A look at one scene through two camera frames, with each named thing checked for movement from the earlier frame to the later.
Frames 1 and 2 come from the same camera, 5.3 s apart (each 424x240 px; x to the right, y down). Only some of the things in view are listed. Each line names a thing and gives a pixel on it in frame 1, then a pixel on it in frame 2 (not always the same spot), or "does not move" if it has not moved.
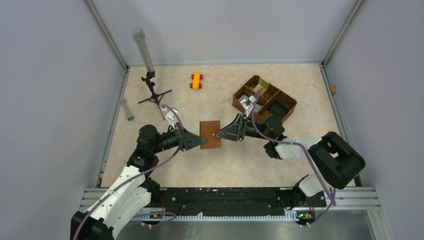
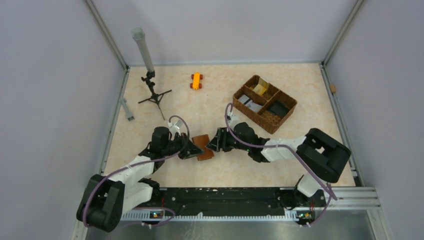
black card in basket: (279, 109) does not move
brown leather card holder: (208, 130) → (202, 141)
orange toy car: (196, 77) does not move
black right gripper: (236, 130) → (220, 141)
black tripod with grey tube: (138, 34) does not move
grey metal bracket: (129, 115) does not move
